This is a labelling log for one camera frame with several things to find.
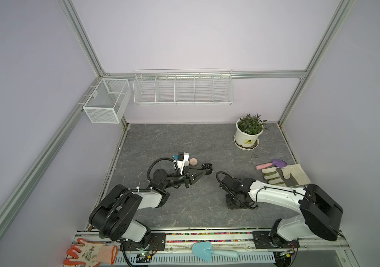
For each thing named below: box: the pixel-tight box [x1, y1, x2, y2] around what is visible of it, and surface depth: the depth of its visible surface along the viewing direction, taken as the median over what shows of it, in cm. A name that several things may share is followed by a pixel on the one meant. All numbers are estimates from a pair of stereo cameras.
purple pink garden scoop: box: [255, 158, 288, 170], surface depth 100 cm
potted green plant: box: [233, 113, 268, 151], surface depth 101 cm
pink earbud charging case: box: [189, 157, 198, 167], surface depth 101 cm
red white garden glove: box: [63, 238, 118, 267], surface depth 71 cm
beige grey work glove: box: [261, 163, 312, 187], surface depth 96 cm
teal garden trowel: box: [191, 241, 239, 262], surface depth 72 cm
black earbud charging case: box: [201, 162, 213, 174], surface depth 75 cm
